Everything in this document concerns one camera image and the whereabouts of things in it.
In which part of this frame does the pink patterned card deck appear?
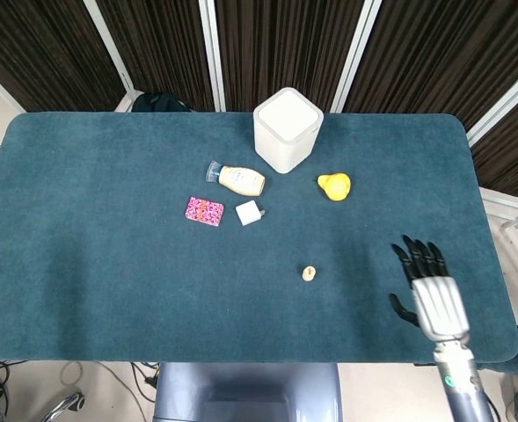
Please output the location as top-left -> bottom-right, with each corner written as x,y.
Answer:
184,196 -> 225,229

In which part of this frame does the blue grey robot torso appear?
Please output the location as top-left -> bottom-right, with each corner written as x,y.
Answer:
152,362 -> 343,422

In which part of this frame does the white power adapter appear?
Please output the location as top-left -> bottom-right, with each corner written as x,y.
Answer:
234,200 -> 267,227

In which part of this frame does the yellow pear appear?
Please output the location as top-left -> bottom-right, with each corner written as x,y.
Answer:
317,172 -> 353,202

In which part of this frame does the black plug cable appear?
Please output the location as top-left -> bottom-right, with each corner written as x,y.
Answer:
130,362 -> 161,391

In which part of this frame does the cream squeeze bottle clear cap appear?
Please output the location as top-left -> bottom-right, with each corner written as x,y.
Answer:
204,160 -> 267,198

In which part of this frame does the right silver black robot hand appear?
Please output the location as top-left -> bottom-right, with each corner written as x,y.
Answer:
388,235 -> 471,346

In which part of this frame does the teal velvet table cloth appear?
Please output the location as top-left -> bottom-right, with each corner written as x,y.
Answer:
0,112 -> 518,365

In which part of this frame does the white square bin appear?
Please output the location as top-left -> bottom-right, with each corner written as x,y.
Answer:
252,87 -> 324,175

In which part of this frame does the black chair back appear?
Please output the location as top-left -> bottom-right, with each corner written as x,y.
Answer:
130,91 -> 194,114

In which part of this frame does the chrome chair leg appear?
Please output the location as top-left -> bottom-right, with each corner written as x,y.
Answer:
42,390 -> 86,422

